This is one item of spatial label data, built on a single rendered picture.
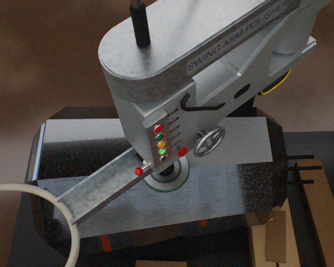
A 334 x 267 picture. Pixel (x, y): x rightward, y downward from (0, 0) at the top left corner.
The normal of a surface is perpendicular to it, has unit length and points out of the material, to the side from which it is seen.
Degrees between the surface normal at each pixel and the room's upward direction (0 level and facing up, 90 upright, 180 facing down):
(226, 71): 4
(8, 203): 0
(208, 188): 45
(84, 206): 2
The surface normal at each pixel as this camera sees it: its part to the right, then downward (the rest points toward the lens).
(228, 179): -0.01, 0.25
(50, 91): -0.07, -0.50
